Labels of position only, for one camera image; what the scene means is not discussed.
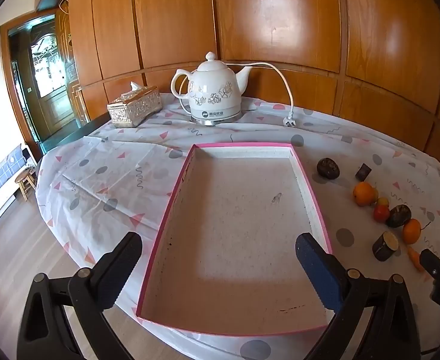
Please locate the yellow longan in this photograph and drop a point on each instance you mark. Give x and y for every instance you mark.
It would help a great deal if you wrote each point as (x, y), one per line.
(382, 201)

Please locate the white patterned tablecloth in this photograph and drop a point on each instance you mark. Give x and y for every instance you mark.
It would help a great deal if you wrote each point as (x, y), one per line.
(111, 165)

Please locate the dark passion fruit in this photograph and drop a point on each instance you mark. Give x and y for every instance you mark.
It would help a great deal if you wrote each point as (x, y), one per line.
(327, 167)
(399, 216)

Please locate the small orange carrot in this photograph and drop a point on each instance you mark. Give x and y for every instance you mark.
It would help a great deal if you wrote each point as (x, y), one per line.
(415, 258)

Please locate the red tomato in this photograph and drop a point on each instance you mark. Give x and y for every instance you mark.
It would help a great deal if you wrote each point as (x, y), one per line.
(381, 213)

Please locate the small wooden stool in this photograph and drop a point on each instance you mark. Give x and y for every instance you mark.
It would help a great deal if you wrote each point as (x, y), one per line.
(24, 180)

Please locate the silver ornate tissue box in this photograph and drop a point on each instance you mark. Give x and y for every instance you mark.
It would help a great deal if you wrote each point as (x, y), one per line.
(133, 108)

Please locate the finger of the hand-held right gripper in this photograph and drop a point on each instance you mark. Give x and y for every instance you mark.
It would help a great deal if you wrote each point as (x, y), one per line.
(434, 262)

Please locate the orange mandarin with stem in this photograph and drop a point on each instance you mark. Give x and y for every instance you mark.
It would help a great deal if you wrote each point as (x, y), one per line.
(411, 231)

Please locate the large sugarcane piece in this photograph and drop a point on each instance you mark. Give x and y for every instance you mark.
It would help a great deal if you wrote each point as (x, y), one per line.
(384, 246)

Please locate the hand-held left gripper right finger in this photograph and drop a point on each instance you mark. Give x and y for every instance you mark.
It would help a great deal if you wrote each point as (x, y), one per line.
(317, 270)

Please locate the pink-edged cardboard tray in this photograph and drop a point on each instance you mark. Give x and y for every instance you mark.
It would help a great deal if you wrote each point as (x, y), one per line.
(235, 213)

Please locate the small sugarcane piece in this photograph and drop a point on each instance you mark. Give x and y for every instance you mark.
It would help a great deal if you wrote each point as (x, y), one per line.
(363, 172)

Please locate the stemless orange mandarin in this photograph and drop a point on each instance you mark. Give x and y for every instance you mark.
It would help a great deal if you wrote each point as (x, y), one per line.
(363, 194)

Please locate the wooden door with glass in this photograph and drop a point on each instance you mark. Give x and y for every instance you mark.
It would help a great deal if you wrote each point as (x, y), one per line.
(51, 101)

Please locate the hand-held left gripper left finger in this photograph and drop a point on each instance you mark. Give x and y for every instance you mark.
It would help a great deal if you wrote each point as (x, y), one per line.
(119, 266)

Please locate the white floral ceramic kettle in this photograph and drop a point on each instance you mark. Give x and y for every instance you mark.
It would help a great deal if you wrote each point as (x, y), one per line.
(212, 93)

